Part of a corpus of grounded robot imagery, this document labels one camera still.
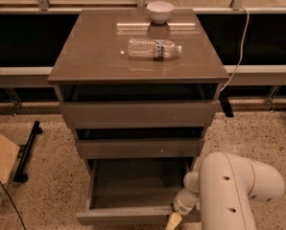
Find white ceramic bowl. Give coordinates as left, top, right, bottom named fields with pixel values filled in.
left=147, top=2, right=174, bottom=24

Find black cable on floor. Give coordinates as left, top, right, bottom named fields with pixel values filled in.
left=0, top=163, right=28, bottom=230

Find metal window railing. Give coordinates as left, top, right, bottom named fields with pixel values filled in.
left=0, top=0, right=286, bottom=89

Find grey drawer cabinet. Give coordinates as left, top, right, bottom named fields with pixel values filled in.
left=46, top=8, right=230, bottom=165

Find black metal stand bar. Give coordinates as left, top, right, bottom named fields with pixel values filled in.
left=13, top=121, right=42, bottom=183

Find white power cable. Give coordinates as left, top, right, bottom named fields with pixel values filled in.
left=219, top=7, right=250, bottom=93

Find grey top drawer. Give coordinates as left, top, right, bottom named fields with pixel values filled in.
left=60, top=102, right=217, bottom=128

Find grey bottom drawer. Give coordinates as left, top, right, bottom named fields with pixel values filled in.
left=77, top=158, right=190, bottom=225

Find grey middle drawer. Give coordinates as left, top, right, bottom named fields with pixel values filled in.
left=75, top=138, right=204, bottom=159

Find cardboard box left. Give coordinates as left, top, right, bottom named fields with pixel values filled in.
left=0, top=126, right=20, bottom=208

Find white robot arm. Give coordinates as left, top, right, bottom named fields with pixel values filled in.
left=165, top=151, right=284, bottom=230

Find clear plastic water bottle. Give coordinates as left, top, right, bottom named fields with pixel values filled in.
left=127, top=38, right=182, bottom=60

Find grey drawer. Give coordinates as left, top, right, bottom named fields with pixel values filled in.
left=77, top=158, right=190, bottom=225
left=75, top=138, right=204, bottom=159
left=60, top=102, right=217, bottom=128

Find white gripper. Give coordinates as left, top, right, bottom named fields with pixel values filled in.
left=165, top=188, right=199, bottom=230

